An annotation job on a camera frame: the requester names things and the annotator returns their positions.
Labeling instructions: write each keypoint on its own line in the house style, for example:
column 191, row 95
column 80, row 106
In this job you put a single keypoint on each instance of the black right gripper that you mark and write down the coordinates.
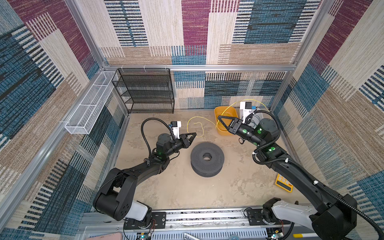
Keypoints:
column 233, row 127

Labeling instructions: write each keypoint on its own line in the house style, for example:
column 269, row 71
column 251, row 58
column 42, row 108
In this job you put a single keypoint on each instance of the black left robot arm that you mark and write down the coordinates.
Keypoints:
column 115, row 197

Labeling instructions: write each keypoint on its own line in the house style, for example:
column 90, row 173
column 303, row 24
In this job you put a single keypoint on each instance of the black mesh shelf rack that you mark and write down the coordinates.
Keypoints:
column 145, row 90

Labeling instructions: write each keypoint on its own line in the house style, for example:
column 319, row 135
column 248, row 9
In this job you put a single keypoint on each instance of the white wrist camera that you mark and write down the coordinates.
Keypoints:
column 176, row 125
column 246, row 108

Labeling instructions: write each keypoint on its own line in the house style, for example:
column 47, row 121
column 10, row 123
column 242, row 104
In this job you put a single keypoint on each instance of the white wire mesh tray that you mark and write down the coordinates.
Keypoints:
column 86, row 114

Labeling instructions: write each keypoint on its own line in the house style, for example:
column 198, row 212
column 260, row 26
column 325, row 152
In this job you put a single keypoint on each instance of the yellow plastic bin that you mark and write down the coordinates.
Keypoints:
column 224, row 111

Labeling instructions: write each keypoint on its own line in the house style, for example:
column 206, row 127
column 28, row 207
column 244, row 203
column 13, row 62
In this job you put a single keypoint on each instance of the dark grey cable spool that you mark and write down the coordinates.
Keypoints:
column 207, row 159

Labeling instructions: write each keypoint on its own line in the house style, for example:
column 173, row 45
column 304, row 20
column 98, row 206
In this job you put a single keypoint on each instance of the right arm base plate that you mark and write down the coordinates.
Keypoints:
column 256, row 217

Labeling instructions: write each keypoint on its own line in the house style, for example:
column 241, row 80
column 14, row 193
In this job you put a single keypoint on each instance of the yellow handheld device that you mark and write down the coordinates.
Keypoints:
column 283, row 183

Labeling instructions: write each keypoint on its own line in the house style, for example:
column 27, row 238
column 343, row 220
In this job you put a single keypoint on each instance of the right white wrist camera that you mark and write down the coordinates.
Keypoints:
column 246, row 108

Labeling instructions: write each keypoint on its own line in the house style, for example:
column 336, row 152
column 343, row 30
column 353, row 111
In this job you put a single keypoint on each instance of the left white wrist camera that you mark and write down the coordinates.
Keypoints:
column 176, row 125

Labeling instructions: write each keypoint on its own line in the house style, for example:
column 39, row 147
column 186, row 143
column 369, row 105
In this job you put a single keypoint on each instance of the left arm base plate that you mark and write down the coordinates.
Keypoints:
column 156, row 219

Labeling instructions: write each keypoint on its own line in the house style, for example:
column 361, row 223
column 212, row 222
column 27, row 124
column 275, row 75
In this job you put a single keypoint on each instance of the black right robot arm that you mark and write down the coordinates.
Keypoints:
column 335, row 215

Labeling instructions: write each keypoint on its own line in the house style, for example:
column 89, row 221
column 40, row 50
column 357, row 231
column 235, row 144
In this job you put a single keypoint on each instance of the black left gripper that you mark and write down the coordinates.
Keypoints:
column 184, row 142

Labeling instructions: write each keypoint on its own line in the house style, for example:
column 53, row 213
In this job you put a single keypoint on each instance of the aluminium mounting rail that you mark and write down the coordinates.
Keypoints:
column 193, row 224

